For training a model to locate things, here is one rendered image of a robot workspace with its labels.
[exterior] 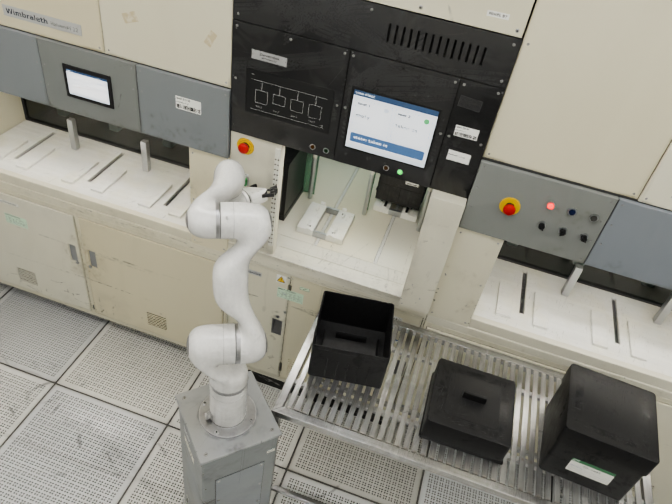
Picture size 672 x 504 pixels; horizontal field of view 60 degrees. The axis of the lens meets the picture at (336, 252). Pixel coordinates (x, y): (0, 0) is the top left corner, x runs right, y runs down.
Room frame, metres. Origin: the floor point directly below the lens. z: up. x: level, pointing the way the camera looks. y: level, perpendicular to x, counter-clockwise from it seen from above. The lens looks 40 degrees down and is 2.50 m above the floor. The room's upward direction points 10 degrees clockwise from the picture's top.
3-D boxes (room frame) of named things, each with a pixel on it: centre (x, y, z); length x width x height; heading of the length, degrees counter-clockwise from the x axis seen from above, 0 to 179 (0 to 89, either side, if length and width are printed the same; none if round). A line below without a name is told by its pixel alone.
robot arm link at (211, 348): (1.11, 0.29, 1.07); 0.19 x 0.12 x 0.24; 106
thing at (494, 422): (1.28, -0.56, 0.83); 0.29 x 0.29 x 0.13; 80
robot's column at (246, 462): (1.12, 0.26, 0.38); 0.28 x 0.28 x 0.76; 34
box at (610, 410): (1.22, -0.97, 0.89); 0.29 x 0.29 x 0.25; 76
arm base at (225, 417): (1.12, 0.26, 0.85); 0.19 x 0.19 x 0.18
